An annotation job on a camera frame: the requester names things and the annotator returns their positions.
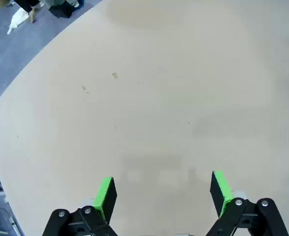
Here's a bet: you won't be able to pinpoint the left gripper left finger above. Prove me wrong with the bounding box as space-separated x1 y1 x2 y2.
42 176 118 236

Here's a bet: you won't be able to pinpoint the black bag on floor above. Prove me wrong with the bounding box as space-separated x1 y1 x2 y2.
48 1 74 19

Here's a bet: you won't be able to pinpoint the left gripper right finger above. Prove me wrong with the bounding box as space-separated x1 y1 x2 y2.
205 170 289 236

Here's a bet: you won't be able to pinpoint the tan mannequin black trousers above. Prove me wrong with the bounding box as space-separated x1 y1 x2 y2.
29 6 41 24

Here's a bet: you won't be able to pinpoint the white cloth on floor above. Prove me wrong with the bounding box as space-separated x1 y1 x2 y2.
7 7 29 35

